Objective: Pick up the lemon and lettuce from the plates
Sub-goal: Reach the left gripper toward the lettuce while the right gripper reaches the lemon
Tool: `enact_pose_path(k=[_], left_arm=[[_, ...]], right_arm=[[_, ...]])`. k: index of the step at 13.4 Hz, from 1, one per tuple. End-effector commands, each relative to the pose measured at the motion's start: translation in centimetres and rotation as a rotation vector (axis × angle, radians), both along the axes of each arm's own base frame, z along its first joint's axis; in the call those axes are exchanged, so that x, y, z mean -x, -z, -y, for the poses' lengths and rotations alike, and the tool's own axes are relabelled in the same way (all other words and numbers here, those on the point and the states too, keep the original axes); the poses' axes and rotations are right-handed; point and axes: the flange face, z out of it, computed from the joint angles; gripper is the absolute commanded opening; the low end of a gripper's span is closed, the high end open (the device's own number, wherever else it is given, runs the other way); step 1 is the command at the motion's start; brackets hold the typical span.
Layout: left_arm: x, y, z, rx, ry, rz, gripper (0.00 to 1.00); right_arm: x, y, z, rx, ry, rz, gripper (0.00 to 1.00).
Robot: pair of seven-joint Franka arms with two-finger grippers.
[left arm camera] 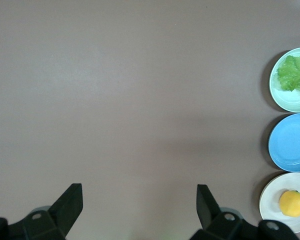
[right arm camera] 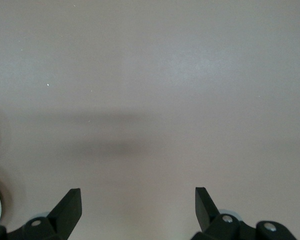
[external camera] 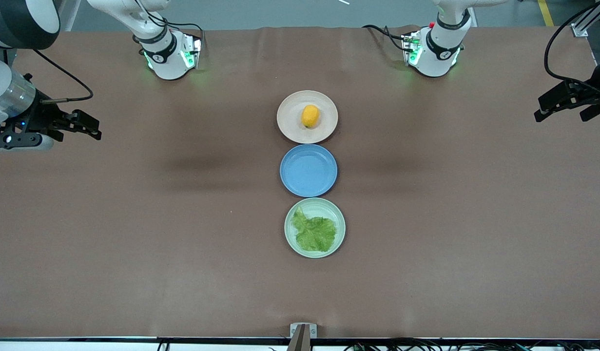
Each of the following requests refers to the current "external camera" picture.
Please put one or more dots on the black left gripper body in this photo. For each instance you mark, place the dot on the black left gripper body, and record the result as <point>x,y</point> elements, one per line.
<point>591,92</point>

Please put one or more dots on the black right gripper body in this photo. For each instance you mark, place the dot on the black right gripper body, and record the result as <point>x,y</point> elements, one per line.
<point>38,118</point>

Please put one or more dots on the yellow lemon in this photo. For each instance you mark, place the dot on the yellow lemon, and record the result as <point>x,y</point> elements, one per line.
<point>310,116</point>

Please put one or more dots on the green lettuce leaf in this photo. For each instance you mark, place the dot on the green lettuce leaf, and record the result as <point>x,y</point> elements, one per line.
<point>317,234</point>

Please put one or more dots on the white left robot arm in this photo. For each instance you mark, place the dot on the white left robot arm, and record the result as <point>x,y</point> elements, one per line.
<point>441,53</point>

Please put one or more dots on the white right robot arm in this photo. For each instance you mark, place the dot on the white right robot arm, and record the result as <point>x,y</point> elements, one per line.
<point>168,58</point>

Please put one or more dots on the silver right base connector plate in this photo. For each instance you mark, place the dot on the silver right base connector plate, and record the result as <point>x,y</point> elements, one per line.
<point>195,48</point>

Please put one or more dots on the silver base connector plate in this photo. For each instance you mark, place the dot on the silver base connector plate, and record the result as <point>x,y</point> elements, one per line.
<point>195,48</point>
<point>408,46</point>

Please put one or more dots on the silver left base connector plate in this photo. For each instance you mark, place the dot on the silver left base connector plate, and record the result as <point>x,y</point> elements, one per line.
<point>408,46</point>

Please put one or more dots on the brown table cover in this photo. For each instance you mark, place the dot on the brown table cover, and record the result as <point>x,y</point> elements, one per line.
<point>426,268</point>

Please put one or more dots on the beige round plate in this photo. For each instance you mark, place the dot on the beige round plate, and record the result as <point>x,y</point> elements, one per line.
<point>290,117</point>

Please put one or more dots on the blue round plate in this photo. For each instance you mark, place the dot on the blue round plate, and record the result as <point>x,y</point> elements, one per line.
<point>308,170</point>

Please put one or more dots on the pale green round plate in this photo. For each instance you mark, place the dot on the pale green round plate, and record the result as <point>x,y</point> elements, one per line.
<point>330,210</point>

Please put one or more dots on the aluminium frame profile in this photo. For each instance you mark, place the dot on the aluminium frame profile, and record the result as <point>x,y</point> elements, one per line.
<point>580,29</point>

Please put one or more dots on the white table edge rail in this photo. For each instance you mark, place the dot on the white table edge rail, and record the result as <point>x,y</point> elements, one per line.
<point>61,346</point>

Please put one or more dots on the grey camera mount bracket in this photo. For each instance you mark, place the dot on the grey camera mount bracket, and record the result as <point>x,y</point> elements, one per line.
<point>302,336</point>

